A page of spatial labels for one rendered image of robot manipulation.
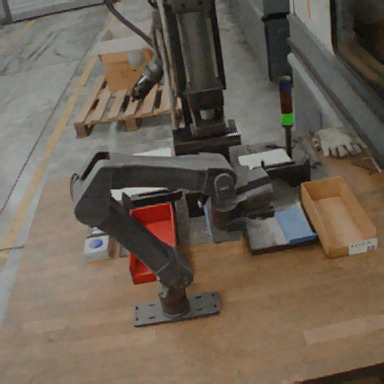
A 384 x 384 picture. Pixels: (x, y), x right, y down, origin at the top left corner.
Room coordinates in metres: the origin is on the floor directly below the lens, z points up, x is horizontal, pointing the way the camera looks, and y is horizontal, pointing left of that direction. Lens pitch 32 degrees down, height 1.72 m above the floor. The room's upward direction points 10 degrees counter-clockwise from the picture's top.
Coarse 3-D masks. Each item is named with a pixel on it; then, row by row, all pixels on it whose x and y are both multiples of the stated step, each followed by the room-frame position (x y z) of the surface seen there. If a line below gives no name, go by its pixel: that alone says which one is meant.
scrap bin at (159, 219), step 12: (168, 204) 1.15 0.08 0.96; (144, 216) 1.15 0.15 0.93; (156, 216) 1.15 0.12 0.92; (168, 216) 1.15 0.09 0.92; (156, 228) 1.12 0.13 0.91; (168, 228) 1.11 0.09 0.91; (168, 240) 1.05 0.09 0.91; (132, 264) 0.94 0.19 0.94; (144, 264) 0.97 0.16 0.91; (132, 276) 0.91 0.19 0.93; (144, 276) 0.91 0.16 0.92; (156, 276) 0.91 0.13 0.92
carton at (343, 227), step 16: (304, 192) 1.08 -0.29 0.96; (320, 192) 1.12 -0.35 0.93; (336, 192) 1.12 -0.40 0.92; (352, 192) 1.03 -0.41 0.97; (304, 208) 1.09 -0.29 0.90; (320, 208) 1.07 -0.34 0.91; (336, 208) 1.06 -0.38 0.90; (352, 208) 1.02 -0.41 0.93; (320, 224) 0.94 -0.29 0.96; (336, 224) 0.99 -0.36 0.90; (352, 224) 0.98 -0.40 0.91; (368, 224) 0.90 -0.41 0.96; (320, 240) 0.94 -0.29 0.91; (336, 240) 0.93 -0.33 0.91; (352, 240) 0.92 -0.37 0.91; (368, 240) 0.87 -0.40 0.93; (336, 256) 0.87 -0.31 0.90
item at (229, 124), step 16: (192, 112) 1.24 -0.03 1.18; (208, 112) 1.18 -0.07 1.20; (192, 128) 1.19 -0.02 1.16; (208, 128) 1.14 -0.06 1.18; (224, 128) 1.14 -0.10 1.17; (176, 144) 1.15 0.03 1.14; (192, 144) 1.15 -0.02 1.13; (208, 144) 1.15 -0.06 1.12; (224, 144) 1.15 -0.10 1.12; (240, 144) 1.15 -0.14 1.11
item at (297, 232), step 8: (296, 208) 1.07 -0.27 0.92; (280, 216) 1.05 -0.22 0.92; (288, 216) 1.04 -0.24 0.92; (296, 216) 1.03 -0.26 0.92; (280, 224) 1.01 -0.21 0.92; (288, 224) 1.01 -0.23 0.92; (296, 224) 1.00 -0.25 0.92; (304, 224) 0.99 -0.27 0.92; (288, 232) 0.97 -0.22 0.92; (296, 232) 0.97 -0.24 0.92; (304, 232) 0.96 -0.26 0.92; (312, 232) 0.96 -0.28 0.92; (288, 240) 0.94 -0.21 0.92; (296, 240) 0.92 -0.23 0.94; (304, 240) 0.93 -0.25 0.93
